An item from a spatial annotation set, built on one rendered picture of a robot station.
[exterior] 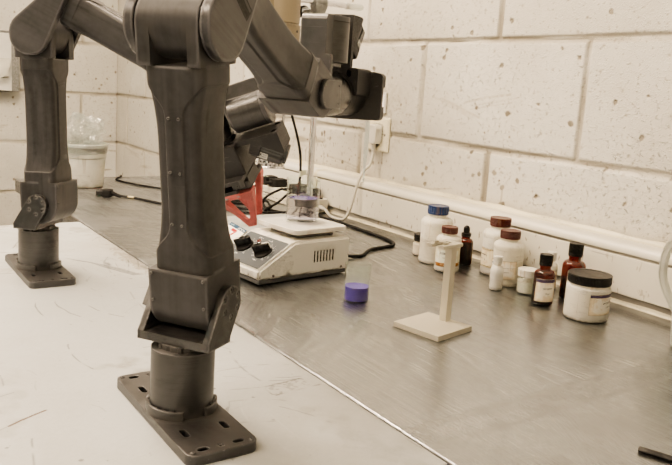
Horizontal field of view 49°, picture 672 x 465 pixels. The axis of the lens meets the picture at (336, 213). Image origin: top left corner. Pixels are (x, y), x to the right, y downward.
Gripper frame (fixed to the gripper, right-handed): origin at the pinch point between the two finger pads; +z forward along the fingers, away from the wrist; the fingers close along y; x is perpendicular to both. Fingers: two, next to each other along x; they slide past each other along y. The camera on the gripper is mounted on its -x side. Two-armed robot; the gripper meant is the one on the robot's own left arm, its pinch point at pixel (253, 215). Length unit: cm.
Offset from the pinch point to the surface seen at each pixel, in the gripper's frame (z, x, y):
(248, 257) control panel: 7.3, 4.1, -0.6
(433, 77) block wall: 8, -25, 60
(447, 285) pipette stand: 11.1, -30.2, -13.3
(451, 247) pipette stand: 5.1, -32.4, -12.8
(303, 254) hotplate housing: 10.4, -4.4, 1.9
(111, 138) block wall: 45, 151, 195
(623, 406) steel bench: 15, -50, -36
